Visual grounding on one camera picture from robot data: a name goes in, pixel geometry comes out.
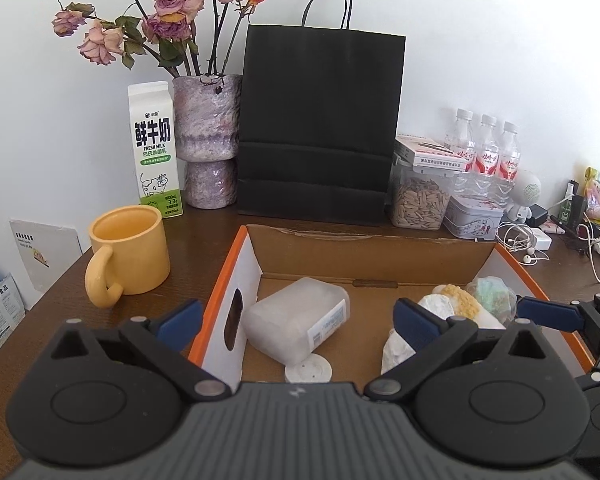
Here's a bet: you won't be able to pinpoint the white packet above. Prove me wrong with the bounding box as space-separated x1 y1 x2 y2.
380 328 415 374

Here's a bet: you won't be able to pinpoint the white wired earphones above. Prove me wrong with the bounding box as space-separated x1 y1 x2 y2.
495 222 550 266

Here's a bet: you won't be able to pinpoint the white round robot toy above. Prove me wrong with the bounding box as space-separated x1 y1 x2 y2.
506 170 542 223

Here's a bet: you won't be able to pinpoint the water bottle middle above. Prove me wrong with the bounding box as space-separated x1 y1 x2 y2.
470 114 500 197

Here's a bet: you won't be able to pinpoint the water bottle left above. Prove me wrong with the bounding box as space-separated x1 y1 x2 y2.
445 108 476 195

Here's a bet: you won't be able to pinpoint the water bottle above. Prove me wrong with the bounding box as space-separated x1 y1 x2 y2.
445 108 476 195
492 122 521 208
470 114 500 197

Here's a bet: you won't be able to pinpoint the yellow ceramic mug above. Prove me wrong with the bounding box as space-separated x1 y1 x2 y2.
84 205 171 309

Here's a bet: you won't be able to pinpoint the white charger adapter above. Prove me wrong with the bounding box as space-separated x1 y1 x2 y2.
530 228 553 252

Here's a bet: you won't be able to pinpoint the red cardboard box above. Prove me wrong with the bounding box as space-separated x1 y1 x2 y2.
188 224 547 388

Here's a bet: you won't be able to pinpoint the white milk carton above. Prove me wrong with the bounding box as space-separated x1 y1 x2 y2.
128 81 183 219

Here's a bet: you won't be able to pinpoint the colourful snack packet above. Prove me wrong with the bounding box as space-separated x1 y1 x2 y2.
584 167 600 226

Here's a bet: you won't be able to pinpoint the water bottle right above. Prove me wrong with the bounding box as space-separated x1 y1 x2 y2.
492 122 521 208

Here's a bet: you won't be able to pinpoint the plastic bag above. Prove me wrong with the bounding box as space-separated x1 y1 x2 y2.
466 276 517 325

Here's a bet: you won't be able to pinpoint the dried pink roses bouquet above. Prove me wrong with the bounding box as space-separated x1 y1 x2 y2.
52 0 265 78

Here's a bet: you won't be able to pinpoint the purple textured vase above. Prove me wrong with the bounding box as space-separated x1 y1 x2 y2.
173 75 242 210

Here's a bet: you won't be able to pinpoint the white tin box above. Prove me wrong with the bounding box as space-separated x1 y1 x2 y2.
443 195 504 242

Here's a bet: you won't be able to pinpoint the black paper shopping bag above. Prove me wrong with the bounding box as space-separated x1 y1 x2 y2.
237 0 406 226

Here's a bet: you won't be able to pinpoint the flat box on container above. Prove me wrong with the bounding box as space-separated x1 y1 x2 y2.
394 136 467 171

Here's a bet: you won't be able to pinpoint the yellow white hamster plush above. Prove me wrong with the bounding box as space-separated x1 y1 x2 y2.
418 284 504 330

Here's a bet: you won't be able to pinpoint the clear seed container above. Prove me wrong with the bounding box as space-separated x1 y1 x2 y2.
389 158 456 231

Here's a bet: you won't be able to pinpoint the translucent cotton swab box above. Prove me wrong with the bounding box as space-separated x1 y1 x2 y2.
242 278 350 366

